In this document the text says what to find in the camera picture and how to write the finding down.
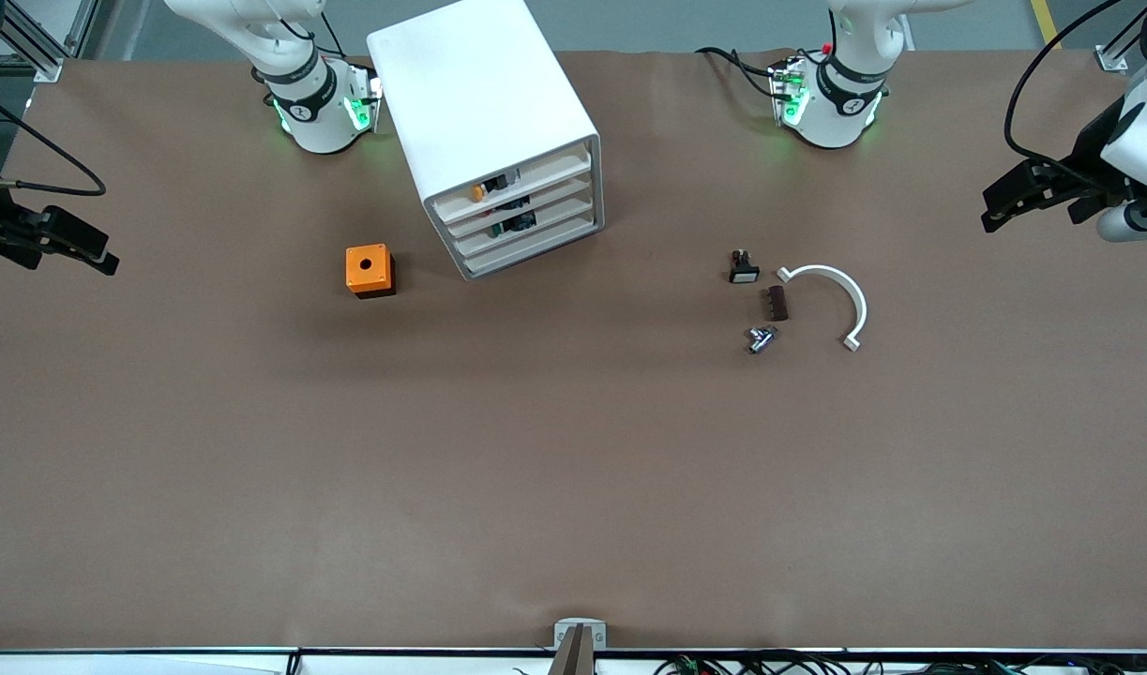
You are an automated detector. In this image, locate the orange push button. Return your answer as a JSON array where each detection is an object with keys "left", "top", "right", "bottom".
[{"left": 470, "top": 170, "right": 521, "bottom": 203}]

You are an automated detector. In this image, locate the white drawer cabinet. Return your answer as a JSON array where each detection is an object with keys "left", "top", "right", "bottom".
[{"left": 366, "top": 0, "right": 604, "bottom": 281}]

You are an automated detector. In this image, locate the white empty drawer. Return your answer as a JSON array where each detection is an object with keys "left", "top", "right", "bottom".
[{"left": 460, "top": 217, "right": 598, "bottom": 278}]

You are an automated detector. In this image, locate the white drawer holding green button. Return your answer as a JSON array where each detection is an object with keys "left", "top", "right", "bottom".
[{"left": 453, "top": 197, "right": 596, "bottom": 259}]

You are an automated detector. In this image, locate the white drawer holding red button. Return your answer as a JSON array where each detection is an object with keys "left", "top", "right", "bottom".
[{"left": 445, "top": 176, "right": 595, "bottom": 240}]

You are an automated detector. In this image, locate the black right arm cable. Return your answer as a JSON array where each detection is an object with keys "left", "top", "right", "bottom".
[{"left": 0, "top": 82, "right": 108, "bottom": 197}]

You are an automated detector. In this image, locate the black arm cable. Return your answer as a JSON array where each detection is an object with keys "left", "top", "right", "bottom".
[
  {"left": 0, "top": 82, "right": 108, "bottom": 197},
  {"left": 1004, "top": 0, "right": 1147, "bottom": 174}
]

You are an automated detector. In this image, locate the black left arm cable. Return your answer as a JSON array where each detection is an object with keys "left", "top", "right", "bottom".
[{"left": 1004, "top": 0, "right": 1147, "bottom": 174}]

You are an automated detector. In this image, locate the aluminium frame profile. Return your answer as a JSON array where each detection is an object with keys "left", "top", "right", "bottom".
[{"left": 0, "top": 0, "right": 102, "bottom": 83}]

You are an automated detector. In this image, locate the white curved bracket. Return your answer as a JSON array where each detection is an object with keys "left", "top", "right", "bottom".
[{"left": 777, "top": 264, "right": 868, "bottom": 353}]

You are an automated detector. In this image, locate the orange button enclosure box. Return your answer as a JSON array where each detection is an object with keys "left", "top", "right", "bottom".
[{"left": 345, "top": 244, "right": 397, "bottom": 300}]

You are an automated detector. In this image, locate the black cable bundle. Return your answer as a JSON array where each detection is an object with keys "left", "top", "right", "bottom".
[{"left": 653, "top": 650, "right": 1147, "bottom": 675}]

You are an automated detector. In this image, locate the grey mount bracket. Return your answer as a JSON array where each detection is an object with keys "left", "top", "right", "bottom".
[{"left": 553, "top": 618, "right": 609, "bottom": 652}]

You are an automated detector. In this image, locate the brown post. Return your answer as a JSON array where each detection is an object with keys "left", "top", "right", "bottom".
[{"left": 547, "top": 625, "right": 596, "bottom": 675}]

